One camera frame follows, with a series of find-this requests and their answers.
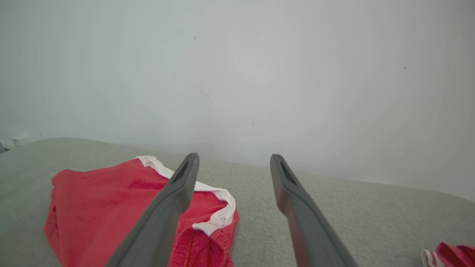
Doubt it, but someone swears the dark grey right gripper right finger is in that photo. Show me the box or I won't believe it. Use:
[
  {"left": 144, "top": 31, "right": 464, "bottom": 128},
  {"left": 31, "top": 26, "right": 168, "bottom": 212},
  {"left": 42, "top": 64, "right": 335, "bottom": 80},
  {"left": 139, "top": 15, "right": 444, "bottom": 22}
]
[{"left": 270, "top": 154, "right": 358, "bottom": 267}]

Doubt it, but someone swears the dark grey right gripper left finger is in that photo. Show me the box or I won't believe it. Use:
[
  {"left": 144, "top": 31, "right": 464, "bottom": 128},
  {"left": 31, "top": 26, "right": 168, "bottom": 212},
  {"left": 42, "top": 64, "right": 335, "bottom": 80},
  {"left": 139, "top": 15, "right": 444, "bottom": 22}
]
[{"left": 106, "top": 152, "right": 200, "bottom": 267}]

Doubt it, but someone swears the red garment with white trim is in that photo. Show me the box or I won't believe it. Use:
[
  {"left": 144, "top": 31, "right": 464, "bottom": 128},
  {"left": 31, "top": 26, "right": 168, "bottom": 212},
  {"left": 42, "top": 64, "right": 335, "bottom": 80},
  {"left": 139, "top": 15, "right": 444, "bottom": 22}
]
[{"left": 43, "top": 155, "right": 240, "bottom": 267}]

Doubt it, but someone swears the red and white striped garment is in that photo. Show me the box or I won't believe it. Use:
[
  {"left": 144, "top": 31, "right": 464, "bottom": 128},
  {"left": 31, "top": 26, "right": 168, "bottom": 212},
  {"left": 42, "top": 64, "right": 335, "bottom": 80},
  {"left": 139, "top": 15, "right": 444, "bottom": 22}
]
[{"left": 421, "top": 242, "right": 475, "bottom": 267}]

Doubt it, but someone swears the white wall socket box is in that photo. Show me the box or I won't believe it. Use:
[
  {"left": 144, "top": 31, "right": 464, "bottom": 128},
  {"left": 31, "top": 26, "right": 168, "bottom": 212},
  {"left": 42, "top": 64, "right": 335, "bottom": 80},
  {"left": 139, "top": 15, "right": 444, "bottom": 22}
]
[{"left": 10, "top": 133, "right": 32, "bottom": 148}]

